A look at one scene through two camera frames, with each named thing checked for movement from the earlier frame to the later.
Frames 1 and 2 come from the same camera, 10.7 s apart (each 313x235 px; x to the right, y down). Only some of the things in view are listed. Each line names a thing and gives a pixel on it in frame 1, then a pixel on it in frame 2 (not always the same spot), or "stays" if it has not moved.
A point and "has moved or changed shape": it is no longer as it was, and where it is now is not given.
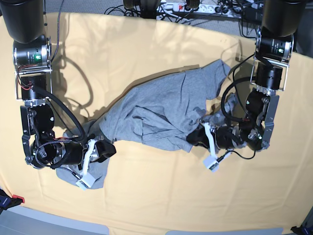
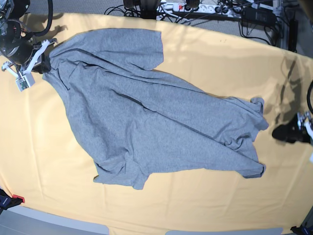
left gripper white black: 76,153 → 40,62
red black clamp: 7,201 stays
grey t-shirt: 163,110 has moved or changed shape
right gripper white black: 218,138 → 293,133
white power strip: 200,10 stays
